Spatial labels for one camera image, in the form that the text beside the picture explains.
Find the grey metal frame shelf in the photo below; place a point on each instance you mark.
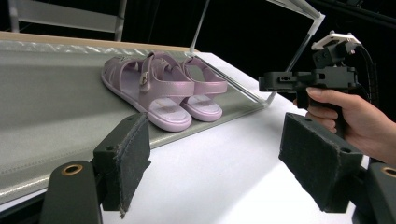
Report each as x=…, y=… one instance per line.
x=68, y=18

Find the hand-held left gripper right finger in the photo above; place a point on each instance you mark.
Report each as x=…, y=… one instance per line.
x=320, y=161

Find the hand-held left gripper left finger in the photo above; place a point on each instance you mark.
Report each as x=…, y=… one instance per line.
x=124, y=155

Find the grey two-tier shoe rack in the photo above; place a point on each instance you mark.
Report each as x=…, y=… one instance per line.
x=56, y=102

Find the pink sandal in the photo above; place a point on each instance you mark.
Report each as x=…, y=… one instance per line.
x=162, y=90
x=205, y=105

